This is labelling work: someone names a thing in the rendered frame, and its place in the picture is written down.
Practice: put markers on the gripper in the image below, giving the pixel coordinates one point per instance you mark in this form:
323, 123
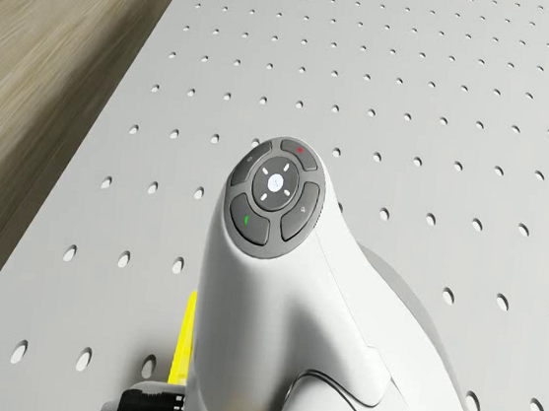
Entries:
148, 402

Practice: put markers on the yellow basket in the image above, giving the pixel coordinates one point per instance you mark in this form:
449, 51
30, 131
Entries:
184, 344

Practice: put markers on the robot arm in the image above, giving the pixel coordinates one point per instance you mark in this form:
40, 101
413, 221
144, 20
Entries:
294, 292

